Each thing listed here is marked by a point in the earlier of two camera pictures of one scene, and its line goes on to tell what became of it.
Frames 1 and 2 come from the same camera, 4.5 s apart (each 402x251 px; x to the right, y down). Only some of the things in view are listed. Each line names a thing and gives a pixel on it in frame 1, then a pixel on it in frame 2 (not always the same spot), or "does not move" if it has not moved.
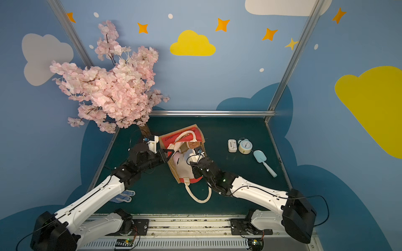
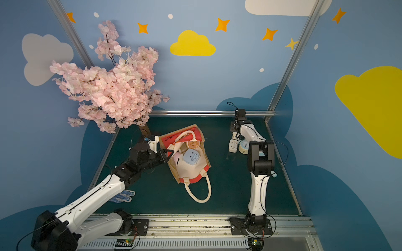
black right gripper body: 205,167 → 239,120
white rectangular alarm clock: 232,145 does not move
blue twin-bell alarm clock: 245,146 does not move
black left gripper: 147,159 does not move
